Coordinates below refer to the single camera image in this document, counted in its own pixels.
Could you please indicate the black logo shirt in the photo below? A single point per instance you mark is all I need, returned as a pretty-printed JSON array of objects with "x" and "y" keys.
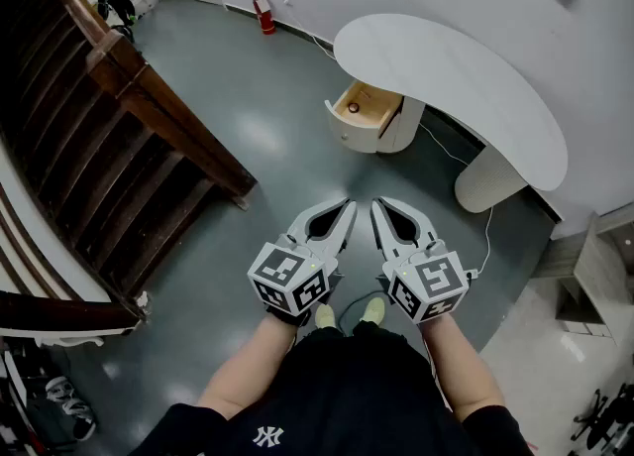
[{"x": 347, "y": 394}]

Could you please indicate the small round object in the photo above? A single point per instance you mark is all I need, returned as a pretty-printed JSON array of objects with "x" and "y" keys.
[{"x": 353, "y": 107}]

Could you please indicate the black wristwatch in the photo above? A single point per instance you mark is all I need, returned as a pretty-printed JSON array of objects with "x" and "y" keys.
[{"x": 289, "y": 317}]

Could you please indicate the grey sneaker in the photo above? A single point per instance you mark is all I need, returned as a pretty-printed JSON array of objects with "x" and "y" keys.
[{"x": 62, "y": 392}]

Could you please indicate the person's left pale shoe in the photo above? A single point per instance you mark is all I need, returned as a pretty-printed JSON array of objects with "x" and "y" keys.
[{"x": 325, "y": 316}]

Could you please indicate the person's right forearm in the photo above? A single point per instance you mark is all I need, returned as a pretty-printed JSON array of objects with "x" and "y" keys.
[{"x": 460, "y": 370}]

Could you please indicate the red fire extinguisher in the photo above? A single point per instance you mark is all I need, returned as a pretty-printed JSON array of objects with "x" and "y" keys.
[{"x": 265, "y": 15}]

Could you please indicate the black office chair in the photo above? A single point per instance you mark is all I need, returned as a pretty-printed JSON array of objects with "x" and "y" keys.
[{"x": 606, "y": 419}]

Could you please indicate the black sneaker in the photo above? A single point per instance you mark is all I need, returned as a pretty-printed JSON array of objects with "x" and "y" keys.
[{"x": 84, "y": 426}]

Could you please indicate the person's right pale shoe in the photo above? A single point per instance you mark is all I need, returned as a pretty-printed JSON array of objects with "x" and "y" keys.
[{"x": 374, "y": 310}]

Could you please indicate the white curved desk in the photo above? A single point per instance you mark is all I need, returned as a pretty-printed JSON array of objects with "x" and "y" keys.
[{"x": 446, "y": 77}]

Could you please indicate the person's left forearm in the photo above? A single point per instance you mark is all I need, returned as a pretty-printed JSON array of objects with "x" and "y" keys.
[{"x": 247, "y": 370}]

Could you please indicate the white power adapter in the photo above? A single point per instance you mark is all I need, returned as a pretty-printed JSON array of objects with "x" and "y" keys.
[{"x": 471, "y": 273}]

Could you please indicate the grey shelf unit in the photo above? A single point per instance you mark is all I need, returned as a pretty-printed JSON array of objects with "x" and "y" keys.
[{"x": 594, "y": 265}]

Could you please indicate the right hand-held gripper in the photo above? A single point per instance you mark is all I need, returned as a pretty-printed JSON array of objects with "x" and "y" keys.
[{"x": 431, "y": 285}]

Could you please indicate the person's pale shoe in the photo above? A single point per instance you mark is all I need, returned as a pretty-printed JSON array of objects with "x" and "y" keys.
[
  {"x": 325, "y": 316},
  {"x": 374, "y": 310}
]

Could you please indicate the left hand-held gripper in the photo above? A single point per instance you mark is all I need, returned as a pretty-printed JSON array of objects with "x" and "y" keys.
[{"x": 287, "y": 275}]

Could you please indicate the black trousers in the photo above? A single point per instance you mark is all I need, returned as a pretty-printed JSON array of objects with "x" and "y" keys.
[{"x": 371, "y": 329}]

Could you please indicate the large white drawer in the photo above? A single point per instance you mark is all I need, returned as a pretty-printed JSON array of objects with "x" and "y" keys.
[{"x": 354, "y": 124}]

